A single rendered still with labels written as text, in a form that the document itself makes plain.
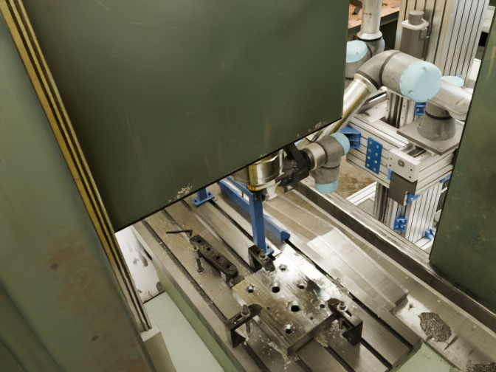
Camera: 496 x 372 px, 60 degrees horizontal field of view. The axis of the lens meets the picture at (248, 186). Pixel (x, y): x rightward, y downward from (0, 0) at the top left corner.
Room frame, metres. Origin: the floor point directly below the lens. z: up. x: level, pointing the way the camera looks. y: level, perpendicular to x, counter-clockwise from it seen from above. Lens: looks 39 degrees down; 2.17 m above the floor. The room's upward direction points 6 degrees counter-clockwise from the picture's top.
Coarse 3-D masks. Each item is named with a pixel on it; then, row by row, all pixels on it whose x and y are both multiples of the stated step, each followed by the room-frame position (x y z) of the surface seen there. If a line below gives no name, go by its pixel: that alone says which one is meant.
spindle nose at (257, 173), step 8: (280, 152) 0.89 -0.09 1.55; (264, 160) 0.85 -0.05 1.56; (272, 160) 0.86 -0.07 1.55; (280, 160) 0.89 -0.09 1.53; (248, 168) 0.85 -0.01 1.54; (256, 168) 0.85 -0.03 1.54; (264, 168) 0.85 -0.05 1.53; (272, 168) 0.86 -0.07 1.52; (280, 168) 0.89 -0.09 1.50; (232, 176) 0.88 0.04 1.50; (240, 176) 0.86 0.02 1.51; (248, 176) 0.85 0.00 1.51; (256, 176) 0.85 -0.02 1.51; (264, 176) 0.85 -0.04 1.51; (272, 176) 0.87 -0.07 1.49; (248, 184) 0.86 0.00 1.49; (256, 184) 0.85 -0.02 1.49
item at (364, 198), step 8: (360, 192) 2.21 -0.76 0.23; (368, 192) 2.20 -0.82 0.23; (352, 200) 2.14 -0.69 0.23; (360, 200) 2.13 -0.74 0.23; (368, 200) 2.14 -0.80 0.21; (368, 208) 2.06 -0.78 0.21; (416, 240) 1.72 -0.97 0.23; (424, 240) 1.72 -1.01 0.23; (432, 240) 1.71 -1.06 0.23; (424, 248) 1.65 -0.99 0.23
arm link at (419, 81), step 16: (384, 64) 1.25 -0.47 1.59; (400, 64) 1.21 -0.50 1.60; (416, 64) 1.18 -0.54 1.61; (432, 64) 1.18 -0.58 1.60; (384, 80) 1.23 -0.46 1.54; (400, 80) 1.17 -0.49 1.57; (416, 80) 1.14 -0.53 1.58; (432, 80) 1.15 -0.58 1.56; (416, 96) 1.13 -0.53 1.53; (432, 96) 1.15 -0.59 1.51; (448, 96) 1.23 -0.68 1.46; (464, 96) 1.27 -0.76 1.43; (464, 112) 1.28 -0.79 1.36
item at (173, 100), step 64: (64, 0) 0.63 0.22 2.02; (128, 0) 0.68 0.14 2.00; (192, 0) 0.73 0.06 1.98; (256, 0) 0.80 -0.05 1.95; (320, 0) 0.88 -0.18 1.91; (64, 64) 0.61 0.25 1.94; (128, 64) 0.66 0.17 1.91; (192, 64) 0.72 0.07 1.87; (256, 64) 0.80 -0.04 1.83; (320, 64) 0.89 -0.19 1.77; (128, 128) 0.65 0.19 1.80; (192, 128) 0.71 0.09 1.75; (256, 128) 0.79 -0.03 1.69; (320, 128) 0.89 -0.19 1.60; (128, 192) 0.63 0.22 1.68; (192, 192) 0.70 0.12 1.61
